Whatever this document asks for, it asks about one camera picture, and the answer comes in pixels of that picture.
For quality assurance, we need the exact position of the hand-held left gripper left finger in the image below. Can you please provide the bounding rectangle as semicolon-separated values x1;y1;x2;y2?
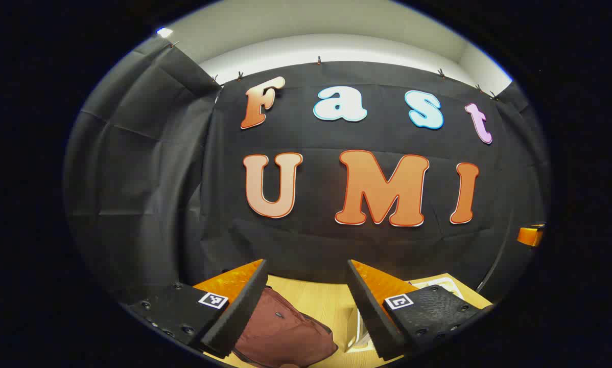
126;259;269;359

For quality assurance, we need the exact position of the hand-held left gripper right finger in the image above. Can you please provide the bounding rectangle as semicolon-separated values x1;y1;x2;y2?
347;259;493;362

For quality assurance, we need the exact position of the white bookshelf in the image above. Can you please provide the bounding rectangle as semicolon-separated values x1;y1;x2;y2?
344;273;465;354

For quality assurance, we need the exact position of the maroon schoolbag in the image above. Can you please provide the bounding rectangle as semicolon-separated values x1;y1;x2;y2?
232;286;339;368

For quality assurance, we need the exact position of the thin black pole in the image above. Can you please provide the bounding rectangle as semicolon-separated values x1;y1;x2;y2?
482;215;514;293

